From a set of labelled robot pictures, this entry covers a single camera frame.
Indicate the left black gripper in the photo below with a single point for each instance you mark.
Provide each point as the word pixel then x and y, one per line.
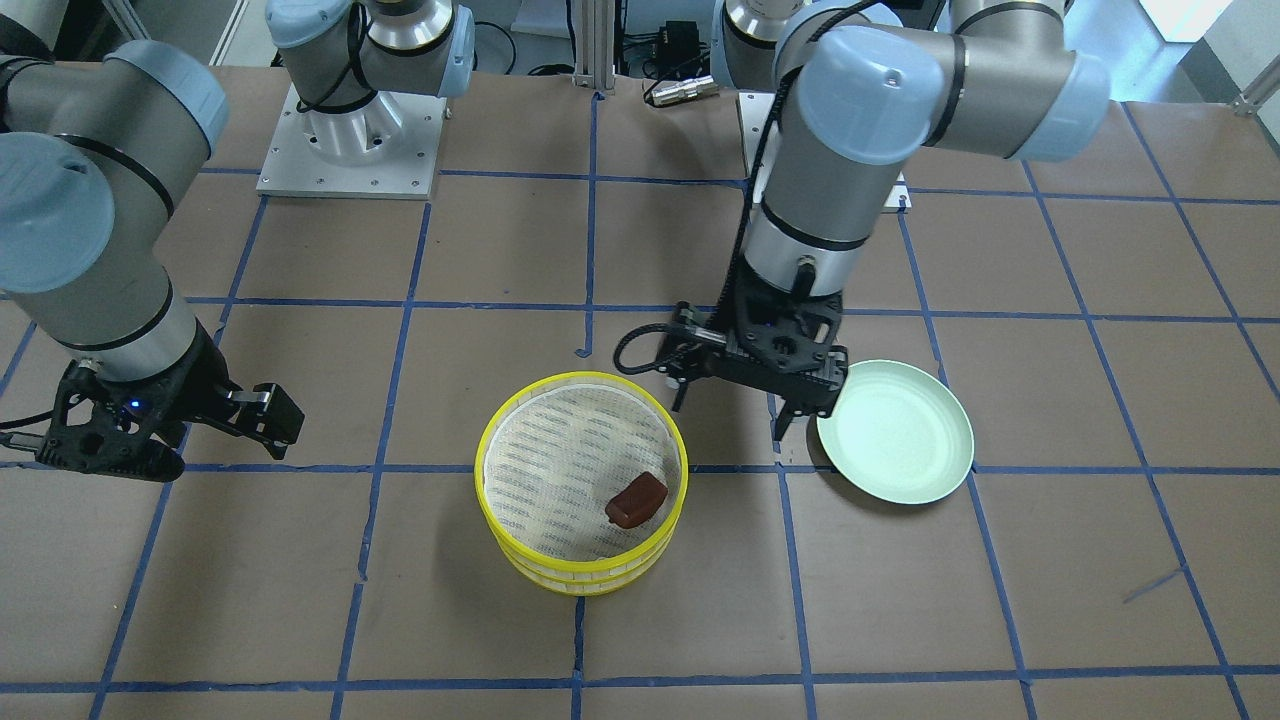
pixel 691 347

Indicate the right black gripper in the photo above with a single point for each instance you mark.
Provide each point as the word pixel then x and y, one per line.
pixel 197 376

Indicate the brown steamed bun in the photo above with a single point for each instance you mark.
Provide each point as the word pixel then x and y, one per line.
pixel 638 502

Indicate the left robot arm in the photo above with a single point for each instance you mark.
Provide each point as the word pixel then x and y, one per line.
pixel 854 98

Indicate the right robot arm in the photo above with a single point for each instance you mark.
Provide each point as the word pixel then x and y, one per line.
pixel 96 161

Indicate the light green plate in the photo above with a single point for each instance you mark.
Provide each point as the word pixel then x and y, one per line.
pixel 898 434

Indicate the silver cylindrical connector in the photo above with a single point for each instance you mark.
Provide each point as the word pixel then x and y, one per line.
pixel 673 92

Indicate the black power adapter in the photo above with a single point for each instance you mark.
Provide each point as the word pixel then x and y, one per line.
pixel 677 49

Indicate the aluminium frame post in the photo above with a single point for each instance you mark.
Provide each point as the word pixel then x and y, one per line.
pixel 594 34

